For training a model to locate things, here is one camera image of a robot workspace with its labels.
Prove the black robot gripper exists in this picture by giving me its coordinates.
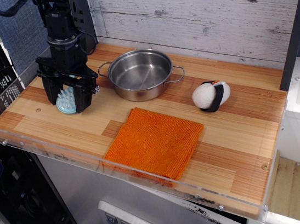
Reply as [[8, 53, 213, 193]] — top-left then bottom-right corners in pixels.
[[35, 36, 99, 113]]

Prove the light blue hair brush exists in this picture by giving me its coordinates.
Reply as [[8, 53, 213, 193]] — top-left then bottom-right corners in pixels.
[[56, 86, 84, 114]]

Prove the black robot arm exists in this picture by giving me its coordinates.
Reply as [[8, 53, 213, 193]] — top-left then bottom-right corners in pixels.
[[32, 0, 99, 114]]

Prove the orange knitted cloth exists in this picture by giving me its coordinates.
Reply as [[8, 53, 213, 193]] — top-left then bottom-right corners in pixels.
[[103, 108, 204, 187]]

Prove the blue fabric partition panel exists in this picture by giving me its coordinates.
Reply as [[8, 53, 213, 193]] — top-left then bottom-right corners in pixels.
[[0, 0, 48, 74]]

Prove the stainless steel pot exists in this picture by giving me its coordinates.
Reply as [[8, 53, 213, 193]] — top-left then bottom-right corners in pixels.
[[98, 49, 186, 102]]

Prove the clear acrylic table guard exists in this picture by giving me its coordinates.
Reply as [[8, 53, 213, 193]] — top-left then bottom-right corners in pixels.
[[0, 40, 300, 224]]

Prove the stainless steel cabinet front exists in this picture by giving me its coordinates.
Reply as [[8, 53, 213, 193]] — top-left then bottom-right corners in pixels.
[[38, 156, 247, 224]]

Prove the white plush sushi toy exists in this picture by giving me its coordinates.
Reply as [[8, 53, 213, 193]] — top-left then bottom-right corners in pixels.
[[192, 81, 231, 113]]

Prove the dark vertical metal post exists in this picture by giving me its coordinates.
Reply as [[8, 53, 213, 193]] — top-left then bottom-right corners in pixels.
[[280, 0, 300, 91]]

